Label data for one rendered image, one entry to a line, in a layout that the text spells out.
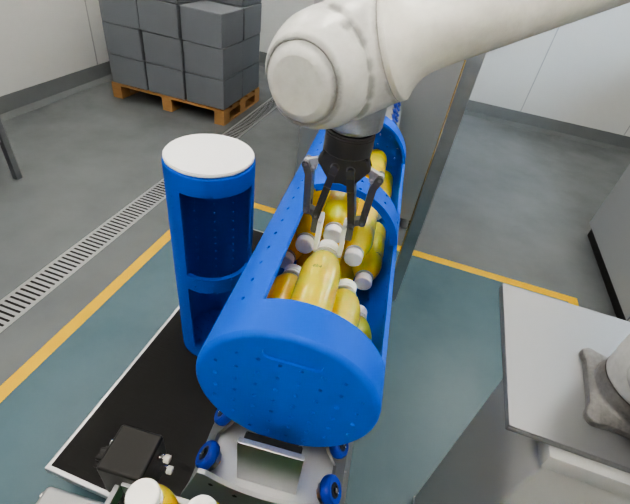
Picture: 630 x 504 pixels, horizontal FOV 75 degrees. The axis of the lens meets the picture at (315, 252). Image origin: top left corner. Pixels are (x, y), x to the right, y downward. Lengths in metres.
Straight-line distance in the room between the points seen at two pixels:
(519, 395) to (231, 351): 0.54
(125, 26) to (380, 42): 4.09
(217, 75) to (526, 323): 3.45
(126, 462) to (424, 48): 0.66
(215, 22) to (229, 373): 3.46
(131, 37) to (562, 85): 4.49
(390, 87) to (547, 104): 5.30
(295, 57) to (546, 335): 0.82
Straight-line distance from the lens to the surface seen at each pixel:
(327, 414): 0.66
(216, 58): 3.96
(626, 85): 5.80
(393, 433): 1.93
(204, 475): 0.74
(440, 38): 0.41
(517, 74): 5.56
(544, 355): 0.98
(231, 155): 1.34
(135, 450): 0.73
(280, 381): 0.61
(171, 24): 4.11
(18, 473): 1.95
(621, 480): 0.92
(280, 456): 0.66
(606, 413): 0.94
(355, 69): 0.38
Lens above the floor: 1.65
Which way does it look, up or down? 39 degrees down
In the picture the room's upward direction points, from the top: 9 degrees clockwise
